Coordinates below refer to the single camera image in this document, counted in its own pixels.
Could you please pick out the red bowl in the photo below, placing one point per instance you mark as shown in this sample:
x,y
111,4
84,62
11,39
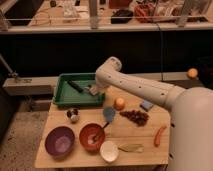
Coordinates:
x,y
86,135

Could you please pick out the wooden table board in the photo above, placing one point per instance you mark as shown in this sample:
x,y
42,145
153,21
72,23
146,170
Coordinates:
x,y
121,132

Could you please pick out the black object on shelf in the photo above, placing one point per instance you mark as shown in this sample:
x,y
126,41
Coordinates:
x,y
121,16

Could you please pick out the green plastic tray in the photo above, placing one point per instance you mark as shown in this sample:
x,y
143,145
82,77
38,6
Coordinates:
x,y
67,96

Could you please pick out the purple bowl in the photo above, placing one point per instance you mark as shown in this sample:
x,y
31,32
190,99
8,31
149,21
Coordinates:
x,y
60,142

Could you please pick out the white small bowl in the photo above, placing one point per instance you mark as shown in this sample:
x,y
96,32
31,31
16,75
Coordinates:
x,y
109,151

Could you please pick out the orange ball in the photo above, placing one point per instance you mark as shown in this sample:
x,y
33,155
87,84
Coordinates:
x,y
192,73

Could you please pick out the orange apple fruit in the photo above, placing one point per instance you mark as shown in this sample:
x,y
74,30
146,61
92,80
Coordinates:
x,y
119,104

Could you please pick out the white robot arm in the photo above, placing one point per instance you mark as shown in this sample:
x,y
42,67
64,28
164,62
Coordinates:
x,y
191,112

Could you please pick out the blue sponge block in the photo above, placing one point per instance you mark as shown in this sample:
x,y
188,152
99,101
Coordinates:
x,y
146,105

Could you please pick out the black marker pen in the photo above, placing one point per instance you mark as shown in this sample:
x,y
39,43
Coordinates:
x,y
75,86

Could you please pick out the grey metal bracket clamp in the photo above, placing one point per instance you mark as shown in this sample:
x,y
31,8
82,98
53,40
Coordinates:
x,y
12,73

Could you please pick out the dark grape bunch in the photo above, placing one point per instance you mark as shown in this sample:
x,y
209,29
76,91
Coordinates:
x,y
136,116

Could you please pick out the red tool on shelf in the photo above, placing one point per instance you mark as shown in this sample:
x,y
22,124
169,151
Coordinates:
x,y
144,12

